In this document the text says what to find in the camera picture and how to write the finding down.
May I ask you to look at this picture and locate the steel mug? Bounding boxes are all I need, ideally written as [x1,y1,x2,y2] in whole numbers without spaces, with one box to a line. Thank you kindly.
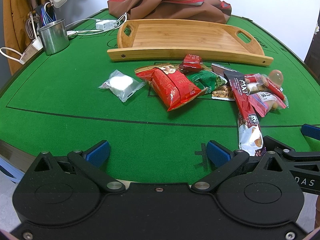
[39,19,69,56]

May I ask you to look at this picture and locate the red pistachio snack bag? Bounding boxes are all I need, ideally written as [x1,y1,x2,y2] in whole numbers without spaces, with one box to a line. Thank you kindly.
[135,63,207,111]

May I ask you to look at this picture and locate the blue lanyard bundle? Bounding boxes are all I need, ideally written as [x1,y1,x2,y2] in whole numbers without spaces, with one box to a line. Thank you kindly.
[40,2,57,27]

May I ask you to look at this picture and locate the brown peanut bar packet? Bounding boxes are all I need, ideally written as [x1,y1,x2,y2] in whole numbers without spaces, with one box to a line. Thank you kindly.
[211,63,235,101]

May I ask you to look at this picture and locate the orange coat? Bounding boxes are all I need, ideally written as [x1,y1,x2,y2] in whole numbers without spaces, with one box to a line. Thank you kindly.
[3,0,47,74]

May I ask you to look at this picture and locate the green snack packet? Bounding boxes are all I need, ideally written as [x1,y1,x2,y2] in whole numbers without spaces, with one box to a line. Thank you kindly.
[186,70,227,94]

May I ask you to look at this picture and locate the bamboo serving tray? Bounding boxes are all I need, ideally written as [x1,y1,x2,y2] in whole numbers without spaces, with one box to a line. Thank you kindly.
[107,19,273,67]

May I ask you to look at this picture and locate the white power adapter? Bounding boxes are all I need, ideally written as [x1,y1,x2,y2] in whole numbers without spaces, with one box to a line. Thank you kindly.
[95,20,118,31]

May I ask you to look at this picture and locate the pink jelly cup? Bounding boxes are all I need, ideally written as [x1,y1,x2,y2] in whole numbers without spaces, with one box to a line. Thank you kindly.
[268,69,284,88]

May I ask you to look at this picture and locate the white charger cable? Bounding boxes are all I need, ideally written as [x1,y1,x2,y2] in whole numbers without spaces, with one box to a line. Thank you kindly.
[65,12,128,37]

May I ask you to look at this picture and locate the red Biscoff biscuit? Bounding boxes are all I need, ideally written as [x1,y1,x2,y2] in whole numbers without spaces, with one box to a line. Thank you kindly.
[261,75,285,101]
[244,73,263,85]

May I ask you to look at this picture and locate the clear-wrapped white cake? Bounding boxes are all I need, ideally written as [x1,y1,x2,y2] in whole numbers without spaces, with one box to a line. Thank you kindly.
[99,70,145,102]

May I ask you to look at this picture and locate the red nut bar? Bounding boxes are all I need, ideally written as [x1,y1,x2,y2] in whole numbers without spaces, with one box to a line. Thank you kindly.
[178,54,203,74]

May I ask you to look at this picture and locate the white paper bag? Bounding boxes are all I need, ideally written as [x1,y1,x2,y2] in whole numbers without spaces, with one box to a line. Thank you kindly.
[1,37,43,64]

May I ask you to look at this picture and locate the brown cloth bag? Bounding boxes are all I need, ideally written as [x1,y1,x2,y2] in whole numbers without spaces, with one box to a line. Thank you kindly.
[107,0,232,24]

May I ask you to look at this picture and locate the long red coffee stick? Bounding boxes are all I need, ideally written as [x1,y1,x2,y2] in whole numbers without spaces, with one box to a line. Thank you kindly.
[224,70,266,157]

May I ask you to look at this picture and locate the pink pastry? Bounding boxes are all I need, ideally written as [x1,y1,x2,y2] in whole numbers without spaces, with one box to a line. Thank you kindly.
[248,92,286,118]

